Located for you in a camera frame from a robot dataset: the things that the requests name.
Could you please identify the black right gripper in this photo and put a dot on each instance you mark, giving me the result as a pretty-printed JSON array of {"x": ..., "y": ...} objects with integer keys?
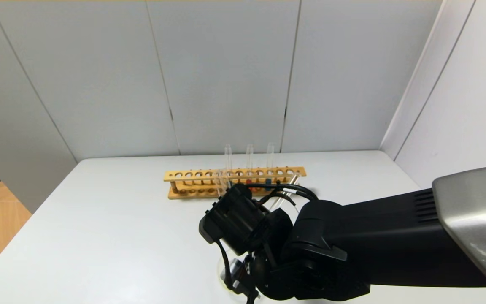
[{"x": 239, "y": 282}]

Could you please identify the test tube with yellow pigment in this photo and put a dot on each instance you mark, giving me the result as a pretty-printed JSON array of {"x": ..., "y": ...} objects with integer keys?
[{"x": 293, "y": 179}]

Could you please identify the test tube with blue pigment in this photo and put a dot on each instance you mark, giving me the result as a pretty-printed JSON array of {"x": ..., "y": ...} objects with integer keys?
[{"x": 269, "y": 160}]

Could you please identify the wooden test tube rack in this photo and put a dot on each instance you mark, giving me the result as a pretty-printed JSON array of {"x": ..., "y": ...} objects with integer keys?
[{"x": 184, "y": 175}]

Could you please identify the test tube with red pigment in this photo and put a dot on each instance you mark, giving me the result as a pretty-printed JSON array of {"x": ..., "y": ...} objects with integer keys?
[{"x": 249, "y": 160}]

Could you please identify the test tube with teal pigment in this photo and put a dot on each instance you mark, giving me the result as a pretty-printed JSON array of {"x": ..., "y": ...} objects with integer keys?
[{"x": 228, "y": 156}]

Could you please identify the clear glass beaker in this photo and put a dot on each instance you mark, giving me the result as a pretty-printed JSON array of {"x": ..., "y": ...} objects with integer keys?
[{"x": 220, "y": 272}]

